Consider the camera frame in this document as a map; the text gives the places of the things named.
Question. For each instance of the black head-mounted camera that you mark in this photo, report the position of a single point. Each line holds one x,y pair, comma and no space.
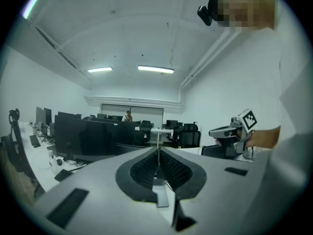
205,15

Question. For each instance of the grey-backed monitor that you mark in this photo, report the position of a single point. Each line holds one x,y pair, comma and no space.
39,116

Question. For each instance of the person's head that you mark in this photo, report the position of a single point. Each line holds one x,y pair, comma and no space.
244,8

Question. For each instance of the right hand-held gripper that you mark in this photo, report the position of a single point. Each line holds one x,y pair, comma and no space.
248,120

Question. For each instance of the person's right forearm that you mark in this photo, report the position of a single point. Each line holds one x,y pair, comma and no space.
265,137

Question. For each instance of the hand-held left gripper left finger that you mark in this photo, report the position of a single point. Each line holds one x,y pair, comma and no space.
97,180

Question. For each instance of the black full-size keyboard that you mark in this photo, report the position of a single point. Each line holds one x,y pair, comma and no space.
63,174

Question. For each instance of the white window blind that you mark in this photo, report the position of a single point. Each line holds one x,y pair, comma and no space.
115,110
146,114

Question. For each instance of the black office chair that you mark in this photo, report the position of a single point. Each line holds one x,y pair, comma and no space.
15,146
146,129
190,136
174,132

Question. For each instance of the small clear bottle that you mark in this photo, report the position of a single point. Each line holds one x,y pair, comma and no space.
51,159

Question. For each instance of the long ceiling light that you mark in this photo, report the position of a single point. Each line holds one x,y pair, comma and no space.
99,69
155,68

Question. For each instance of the black tilted monitor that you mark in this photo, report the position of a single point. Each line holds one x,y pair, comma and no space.
85,136

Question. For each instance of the large black monitor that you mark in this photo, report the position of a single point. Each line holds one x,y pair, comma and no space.
127,132

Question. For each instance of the person's white shirt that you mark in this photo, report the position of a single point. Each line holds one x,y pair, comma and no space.
264,82

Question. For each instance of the black computer mouse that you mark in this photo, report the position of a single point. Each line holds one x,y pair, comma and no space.
59,161

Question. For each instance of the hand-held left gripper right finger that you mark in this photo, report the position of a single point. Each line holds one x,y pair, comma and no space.
220,192

